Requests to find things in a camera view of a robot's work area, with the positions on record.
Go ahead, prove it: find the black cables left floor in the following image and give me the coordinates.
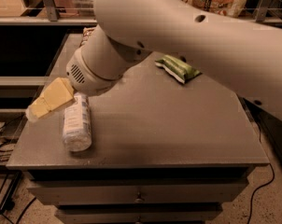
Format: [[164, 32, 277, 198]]
[[0, 114, 37, 224]]

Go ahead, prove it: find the black cable right floor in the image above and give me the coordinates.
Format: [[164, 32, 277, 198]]
[[246, 121, 275, 224]]

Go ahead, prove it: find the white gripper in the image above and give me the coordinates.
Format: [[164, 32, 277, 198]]
[[25, 25, 129, 122]]

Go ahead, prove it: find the green chip bag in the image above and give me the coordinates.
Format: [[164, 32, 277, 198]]
[[155, 55, 201, 84]]

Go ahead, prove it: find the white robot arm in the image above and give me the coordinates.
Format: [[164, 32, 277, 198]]
[[26, 0, 282, 121]]

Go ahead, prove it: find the yellow brown chip bag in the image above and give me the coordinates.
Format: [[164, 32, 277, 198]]
[[80, 27, 94, 47]]

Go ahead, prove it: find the metal shelf rail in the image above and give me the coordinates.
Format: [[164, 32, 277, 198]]
[[0, 0, 282, 26]]

